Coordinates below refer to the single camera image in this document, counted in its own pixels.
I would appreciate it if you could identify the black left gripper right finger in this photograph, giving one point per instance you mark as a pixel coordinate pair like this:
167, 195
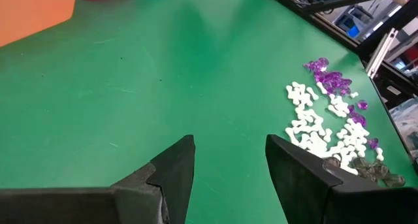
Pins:
310, 191

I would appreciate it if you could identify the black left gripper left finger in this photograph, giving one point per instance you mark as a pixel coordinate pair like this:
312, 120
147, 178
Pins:
81, 206

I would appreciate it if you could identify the silver aluminium profile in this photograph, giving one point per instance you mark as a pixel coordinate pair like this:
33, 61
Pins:
380, 54

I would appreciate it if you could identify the blue storage crate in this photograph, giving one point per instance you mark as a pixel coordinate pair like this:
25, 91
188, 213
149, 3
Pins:
351, 25

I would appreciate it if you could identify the orange plastic bin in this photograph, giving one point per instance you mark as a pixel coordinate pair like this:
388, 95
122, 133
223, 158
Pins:
32, 11

